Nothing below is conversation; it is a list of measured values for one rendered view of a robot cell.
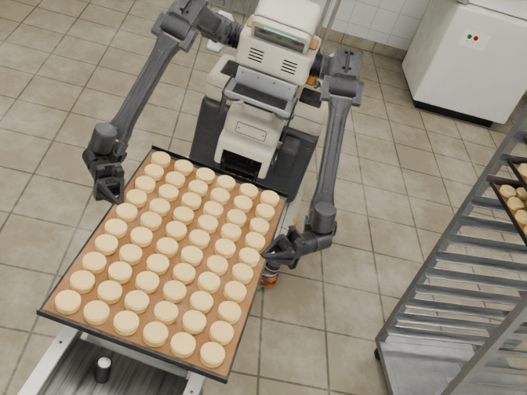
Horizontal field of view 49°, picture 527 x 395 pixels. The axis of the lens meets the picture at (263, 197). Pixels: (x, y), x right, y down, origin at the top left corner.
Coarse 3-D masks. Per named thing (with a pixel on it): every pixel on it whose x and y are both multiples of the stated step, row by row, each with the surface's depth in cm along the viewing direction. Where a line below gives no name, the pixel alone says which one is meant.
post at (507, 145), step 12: (516, 120) 177; (504, 144) 181; (492, 156) 186; (492, 168) 186; (480, 180) 191; (480, 192) 192; (468, 204) 195; (456, 216) 201; (456, 228) 202; (444, 240) 206; (432, 252) 213; (432, 264) 214; (420, 276) 218; (408, 288) 226; (396, 312) 232; (384, 324) 240; (384, 336) 242
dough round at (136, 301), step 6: (132, 294) 120; (138, 294) 120; (144, 294) 121; (126, 300) 118; (132, 300) 119; (138, 300) 119; (144, 300) 119; (126, 306) 118; (132, 306) 118; (138, 306) 118; (144, 306) 119; (138, 312) 118
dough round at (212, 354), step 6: (210, 342) 116; (216, 342) 117; (204, 348) 115; (210, 348) 115; (216, 348) 116; (222, 348) 116; (204, 354) 114; (210, 354) 114; (216, 354) 115; (222, 354) 115; (204, 360) 113; (210, 360) 113; (216, 360) 114; (222, 360) 114; (210, 366) 114; (216, 366) 114
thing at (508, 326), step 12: (516, 312) 164; (504, 324) 168; (516, 324) 166; (492, 336) 172; (504, 336) 169; (480, 348) 177; (492, 348) 173; (480, 360) 176; (468, 372) 181; (456, 384) 186
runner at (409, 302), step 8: (408, 304) 227; (416, 304) 228; (424, 304) 229; (432, 304) 229; (440, 304) 230; (448, 304) 230; (456, 304) 231; (448, 312) 229; (456, 312) 231; (464, 312) 232; (472, 312) 233; (480, 312) 235; (488, 312) 236; (496, 312) 236
